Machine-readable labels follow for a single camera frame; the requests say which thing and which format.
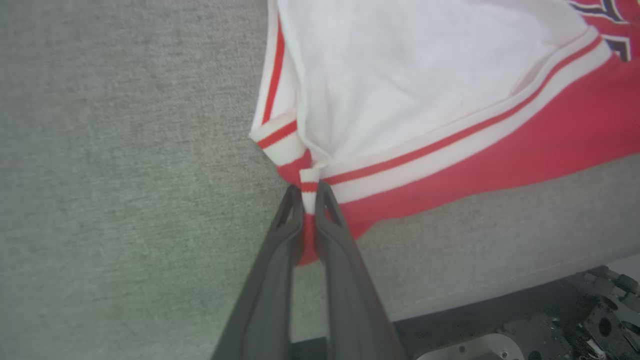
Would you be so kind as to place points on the grey fabric sofa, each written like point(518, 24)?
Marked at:
point(125, 200)

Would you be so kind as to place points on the dark wheeled robot base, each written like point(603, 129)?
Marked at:
point(500, 315)

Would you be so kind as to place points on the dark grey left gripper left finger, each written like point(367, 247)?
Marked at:
point(265, 300)

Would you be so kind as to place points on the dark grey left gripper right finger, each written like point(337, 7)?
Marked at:
point(355, 300)

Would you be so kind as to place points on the red white Bulls 23 jersey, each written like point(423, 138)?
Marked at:
point(425, 75)

